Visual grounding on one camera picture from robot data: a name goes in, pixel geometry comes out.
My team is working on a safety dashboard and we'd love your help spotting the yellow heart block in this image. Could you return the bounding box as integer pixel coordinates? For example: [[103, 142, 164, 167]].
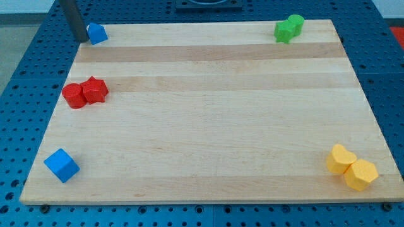
[[326, 144, 357, 174]]

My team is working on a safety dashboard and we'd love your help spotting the wooden board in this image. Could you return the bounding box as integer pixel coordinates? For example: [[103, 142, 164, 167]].
[[20, 20, 403, 205]]

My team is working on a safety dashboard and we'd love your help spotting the red cylinder block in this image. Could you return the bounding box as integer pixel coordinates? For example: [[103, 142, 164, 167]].
[[62, 83, 87, 109]]

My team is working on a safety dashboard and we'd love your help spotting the blue triangle block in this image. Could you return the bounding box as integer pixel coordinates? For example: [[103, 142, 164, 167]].
[[87, 23, 108, 45]]

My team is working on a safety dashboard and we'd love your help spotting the blue cube block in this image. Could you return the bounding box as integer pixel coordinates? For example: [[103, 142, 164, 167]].
[[44, 149, 80, 183]]

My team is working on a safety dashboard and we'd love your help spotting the red star block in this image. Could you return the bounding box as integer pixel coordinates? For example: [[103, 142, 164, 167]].
[[80, 76, 109, 104]]

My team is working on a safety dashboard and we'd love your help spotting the green star block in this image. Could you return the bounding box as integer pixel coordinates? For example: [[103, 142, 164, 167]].
[[274, 20, 295, 44]]

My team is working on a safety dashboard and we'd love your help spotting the yellow hexagon block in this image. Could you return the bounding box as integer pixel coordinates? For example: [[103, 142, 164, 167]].
[[343, 159, 379, 191]]

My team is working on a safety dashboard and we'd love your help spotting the green cylinder block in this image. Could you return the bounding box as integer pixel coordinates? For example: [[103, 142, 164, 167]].
[[287, 15, 305, 37]]

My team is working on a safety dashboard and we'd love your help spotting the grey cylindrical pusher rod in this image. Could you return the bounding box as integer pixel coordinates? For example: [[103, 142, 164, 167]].
[[59, 0, 89, 43]]

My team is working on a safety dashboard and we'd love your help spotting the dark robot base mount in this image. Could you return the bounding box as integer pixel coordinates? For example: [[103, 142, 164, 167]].
[[174, 0, 244, 11]]

